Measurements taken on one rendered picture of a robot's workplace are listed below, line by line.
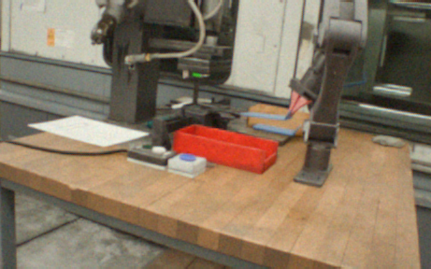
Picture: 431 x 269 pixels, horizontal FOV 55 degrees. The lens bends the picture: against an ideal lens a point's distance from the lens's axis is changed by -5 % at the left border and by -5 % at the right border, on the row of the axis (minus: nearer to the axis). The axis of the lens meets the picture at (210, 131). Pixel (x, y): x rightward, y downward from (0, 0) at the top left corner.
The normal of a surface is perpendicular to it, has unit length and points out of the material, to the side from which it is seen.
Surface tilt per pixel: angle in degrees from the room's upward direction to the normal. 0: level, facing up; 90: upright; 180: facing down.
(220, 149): 90
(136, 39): 90
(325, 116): 118
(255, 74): 90
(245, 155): 90
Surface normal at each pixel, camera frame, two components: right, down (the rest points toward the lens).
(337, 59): -0.20, 0.64
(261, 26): -0.46, 0.16
